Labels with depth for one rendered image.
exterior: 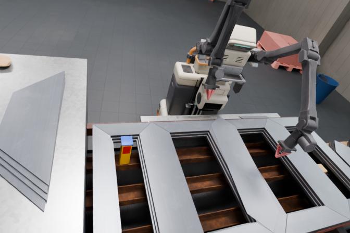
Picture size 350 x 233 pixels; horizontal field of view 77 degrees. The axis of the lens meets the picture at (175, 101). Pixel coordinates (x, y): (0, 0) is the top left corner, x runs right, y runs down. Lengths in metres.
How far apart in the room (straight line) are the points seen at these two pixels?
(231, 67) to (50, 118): 1.24
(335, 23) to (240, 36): 4.20
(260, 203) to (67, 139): 0.93
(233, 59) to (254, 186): 0.90
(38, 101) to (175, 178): 0.72
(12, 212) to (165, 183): 0.58
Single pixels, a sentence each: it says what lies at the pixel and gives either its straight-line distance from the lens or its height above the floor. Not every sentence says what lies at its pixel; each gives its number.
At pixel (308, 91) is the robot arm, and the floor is 1.31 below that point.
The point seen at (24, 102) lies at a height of 1.07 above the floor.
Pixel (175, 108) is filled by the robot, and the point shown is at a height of 0.41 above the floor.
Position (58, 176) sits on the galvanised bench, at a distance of 0.89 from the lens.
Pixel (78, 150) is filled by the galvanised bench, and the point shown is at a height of 1.05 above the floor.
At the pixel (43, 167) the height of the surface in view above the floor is 1.07.
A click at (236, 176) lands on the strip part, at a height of 0.86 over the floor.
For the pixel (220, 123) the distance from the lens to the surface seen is 1.51.
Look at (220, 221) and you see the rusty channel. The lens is 1.32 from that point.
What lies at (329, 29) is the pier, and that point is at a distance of 5.69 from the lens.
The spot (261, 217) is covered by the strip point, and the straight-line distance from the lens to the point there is 1.21.
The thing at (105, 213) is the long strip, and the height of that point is 0.86.
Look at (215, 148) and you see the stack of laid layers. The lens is 1.36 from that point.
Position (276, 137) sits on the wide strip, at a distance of 1.67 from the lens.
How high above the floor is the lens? 1.79
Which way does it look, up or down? 37 degrees down
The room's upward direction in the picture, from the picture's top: 17 degrees clockwise
